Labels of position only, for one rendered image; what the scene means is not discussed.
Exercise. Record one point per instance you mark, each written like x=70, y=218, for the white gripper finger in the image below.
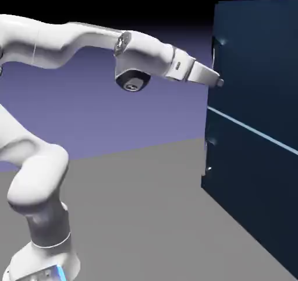
x=220, y=82

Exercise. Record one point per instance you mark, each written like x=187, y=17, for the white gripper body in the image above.
x=202, y=74

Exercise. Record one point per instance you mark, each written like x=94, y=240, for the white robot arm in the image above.
x=42, y=43

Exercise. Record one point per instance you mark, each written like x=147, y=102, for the dark blue cabinet door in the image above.
x=251, y=192
x=253, y=59

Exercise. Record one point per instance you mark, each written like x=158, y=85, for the dark blue cabinet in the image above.
x=256, y=122

